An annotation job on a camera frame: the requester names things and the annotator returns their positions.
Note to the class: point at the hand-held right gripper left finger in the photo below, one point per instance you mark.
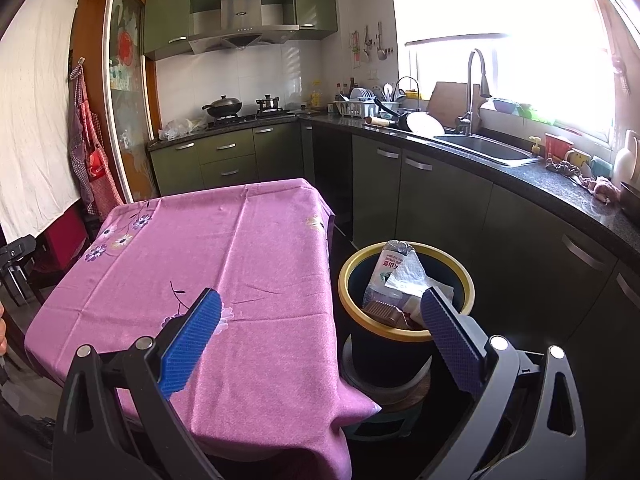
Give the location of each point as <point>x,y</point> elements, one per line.
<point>192,340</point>

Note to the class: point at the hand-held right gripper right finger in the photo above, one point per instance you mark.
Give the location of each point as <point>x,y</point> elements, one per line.
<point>452,340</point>

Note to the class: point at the small white cardboard box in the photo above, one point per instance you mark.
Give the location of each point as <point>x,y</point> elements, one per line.
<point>414,307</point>

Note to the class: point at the dark blue yellow-rimmed bin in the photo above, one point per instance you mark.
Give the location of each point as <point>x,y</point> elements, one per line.
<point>385,360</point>

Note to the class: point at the white paper napkin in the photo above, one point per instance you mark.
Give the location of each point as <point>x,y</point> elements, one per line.
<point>415,277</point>

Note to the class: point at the clear plastic water bottle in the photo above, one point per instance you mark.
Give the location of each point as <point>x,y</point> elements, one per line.
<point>387,270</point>

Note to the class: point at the person's left hand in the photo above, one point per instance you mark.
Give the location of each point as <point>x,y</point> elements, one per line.
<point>2,332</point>

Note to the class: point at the dark wooden red-seat chair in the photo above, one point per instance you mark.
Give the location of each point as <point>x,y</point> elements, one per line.
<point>65,240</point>

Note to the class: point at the white brown round base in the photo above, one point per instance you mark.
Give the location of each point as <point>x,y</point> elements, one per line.
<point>395,397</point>

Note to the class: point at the pink floral tablecloth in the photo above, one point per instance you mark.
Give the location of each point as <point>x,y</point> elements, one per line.
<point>225,260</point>

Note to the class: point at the teal plastic stool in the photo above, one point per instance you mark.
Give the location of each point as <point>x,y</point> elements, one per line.
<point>385,425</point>

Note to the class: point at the purple checked apron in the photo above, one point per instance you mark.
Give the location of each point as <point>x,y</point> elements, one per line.
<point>77,150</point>

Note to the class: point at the red checked apron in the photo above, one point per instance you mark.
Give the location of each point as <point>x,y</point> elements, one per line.
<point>102,160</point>

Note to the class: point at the white hanging sheet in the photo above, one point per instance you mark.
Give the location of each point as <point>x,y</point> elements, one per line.
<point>35,110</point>

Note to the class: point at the green lower kitchen cabinets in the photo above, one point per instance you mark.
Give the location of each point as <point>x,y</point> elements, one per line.
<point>450,195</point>

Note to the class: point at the green kitchen cabinets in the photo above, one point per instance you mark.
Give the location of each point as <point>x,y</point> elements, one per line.
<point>315,0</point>
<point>450,195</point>

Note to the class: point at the black stone countertop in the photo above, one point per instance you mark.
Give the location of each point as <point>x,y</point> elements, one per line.
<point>565,195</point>

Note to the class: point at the steel kitchen sink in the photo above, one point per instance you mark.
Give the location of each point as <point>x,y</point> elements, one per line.
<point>490,147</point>

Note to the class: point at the glass sliding door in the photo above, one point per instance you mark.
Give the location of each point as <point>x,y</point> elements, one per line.
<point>127,85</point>

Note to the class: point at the clear plastic bag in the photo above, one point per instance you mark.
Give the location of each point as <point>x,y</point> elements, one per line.
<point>182,129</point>

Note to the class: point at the pink cloth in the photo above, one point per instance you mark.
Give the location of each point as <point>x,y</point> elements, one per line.
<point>605,190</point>

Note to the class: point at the white plate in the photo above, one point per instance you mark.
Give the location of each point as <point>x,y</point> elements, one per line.
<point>425,124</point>

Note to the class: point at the red white container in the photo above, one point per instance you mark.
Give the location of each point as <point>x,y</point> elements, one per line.
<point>559,147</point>

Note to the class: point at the black gas stove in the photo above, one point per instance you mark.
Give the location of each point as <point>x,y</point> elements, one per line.
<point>250,117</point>

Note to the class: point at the black frying pan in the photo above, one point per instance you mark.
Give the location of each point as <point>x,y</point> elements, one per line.
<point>390,115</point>

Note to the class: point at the black wok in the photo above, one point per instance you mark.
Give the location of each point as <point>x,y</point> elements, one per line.
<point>225,106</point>

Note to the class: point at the wooden cutting board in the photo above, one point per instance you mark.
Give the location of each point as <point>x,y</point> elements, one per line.
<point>447,102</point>

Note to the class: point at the blue bowl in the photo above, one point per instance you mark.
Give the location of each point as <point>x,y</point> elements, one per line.
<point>506,105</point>

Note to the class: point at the steel kitchen faucet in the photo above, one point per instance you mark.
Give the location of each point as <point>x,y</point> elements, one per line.
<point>469,95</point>

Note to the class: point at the white jug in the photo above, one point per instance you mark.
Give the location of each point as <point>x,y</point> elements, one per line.
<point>627,165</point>

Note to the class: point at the small black pot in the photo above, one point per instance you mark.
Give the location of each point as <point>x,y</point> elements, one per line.
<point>268,104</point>

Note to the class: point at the white dish rack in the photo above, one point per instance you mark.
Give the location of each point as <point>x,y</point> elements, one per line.
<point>355,107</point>

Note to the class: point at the yellow oil bottle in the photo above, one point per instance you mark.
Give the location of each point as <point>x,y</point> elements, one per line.
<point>316,99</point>

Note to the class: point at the hanging metal ladle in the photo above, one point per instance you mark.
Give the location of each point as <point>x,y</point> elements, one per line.
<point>381,42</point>

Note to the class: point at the hanging metal skimmer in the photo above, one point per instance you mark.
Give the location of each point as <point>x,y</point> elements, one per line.
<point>367,45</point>

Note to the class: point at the steel range hood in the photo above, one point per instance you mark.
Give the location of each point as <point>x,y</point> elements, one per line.
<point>240,15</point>

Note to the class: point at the green upper kitchen cabinets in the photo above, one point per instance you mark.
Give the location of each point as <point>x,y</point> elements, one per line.
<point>315,0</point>

